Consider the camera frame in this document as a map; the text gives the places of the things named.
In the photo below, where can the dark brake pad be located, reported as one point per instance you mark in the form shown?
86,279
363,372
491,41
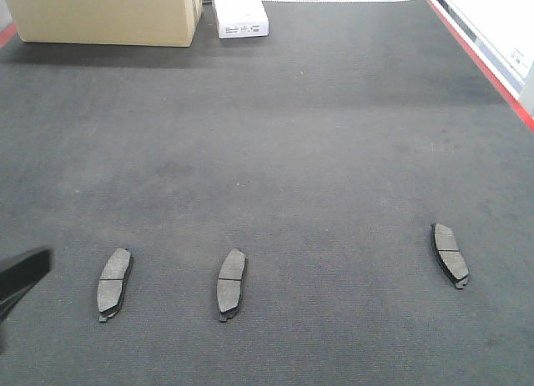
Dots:
112,284
229,287
449,256

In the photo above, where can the long white carton box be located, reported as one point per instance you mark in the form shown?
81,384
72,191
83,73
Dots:
240,19

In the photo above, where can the dark conveyor belt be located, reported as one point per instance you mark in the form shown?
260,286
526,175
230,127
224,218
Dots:
342,285

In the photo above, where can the cardboard box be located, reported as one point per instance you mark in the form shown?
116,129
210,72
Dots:
160,23

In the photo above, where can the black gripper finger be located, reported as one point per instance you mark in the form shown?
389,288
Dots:
20,273

